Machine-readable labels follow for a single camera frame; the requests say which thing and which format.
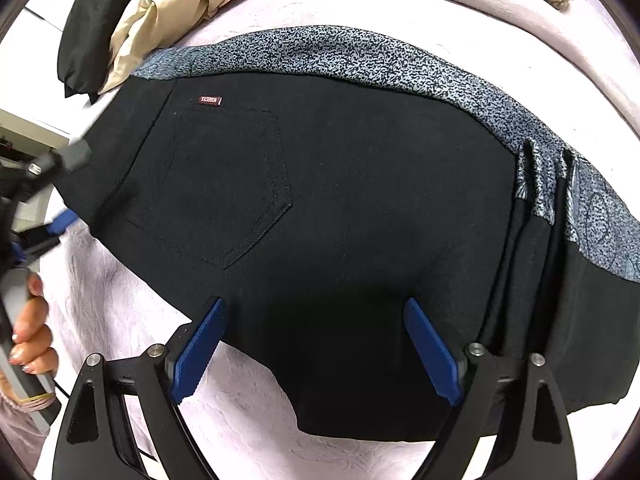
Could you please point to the lilac bed blanket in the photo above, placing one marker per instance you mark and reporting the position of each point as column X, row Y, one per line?
column 350, row 5

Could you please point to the person's left hand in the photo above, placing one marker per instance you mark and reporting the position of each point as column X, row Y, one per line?
column 35, row 340

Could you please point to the person's left forearm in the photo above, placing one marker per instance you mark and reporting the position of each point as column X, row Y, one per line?
column 20, row 417

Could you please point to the beige jacket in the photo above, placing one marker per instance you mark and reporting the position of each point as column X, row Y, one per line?
column 150, row 25

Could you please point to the white shelf unit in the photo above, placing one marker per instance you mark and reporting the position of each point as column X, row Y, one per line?
column 30, row 125

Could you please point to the white wardrobe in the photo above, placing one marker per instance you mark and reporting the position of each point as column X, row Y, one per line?
column 30, row 70

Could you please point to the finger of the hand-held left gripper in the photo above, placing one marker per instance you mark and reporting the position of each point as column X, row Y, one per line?
column 60, row 160
column 57, row 225

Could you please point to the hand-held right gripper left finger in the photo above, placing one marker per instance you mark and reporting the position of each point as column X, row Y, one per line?
column 197, row 355

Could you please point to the black jacket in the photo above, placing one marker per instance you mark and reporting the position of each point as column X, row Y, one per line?
column 95, row 25

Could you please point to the black pants with blue trim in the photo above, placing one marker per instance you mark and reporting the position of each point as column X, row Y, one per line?
column 350, row 210

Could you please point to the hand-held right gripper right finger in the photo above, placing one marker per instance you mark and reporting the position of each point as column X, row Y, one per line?
column 432, row 352

